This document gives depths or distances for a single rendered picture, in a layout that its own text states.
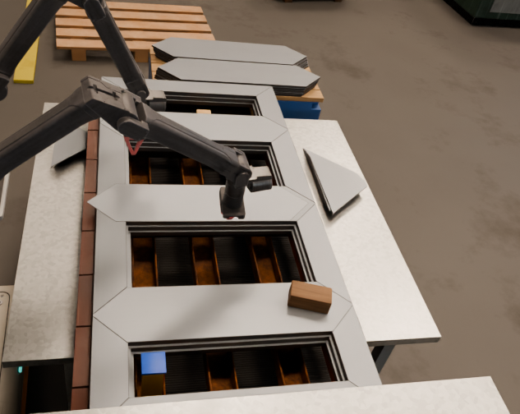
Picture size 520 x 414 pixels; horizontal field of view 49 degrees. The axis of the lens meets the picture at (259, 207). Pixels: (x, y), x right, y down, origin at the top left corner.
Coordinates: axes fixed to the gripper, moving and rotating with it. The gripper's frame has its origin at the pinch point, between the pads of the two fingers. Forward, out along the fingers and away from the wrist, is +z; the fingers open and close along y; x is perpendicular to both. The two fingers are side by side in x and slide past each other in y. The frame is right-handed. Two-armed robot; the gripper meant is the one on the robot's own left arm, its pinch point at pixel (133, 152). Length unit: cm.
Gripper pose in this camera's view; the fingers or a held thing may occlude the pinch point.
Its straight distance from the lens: 197.6
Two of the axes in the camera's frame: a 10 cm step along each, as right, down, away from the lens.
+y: -2.8, -4.8, 8.3
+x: -9.5, 0.2, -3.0
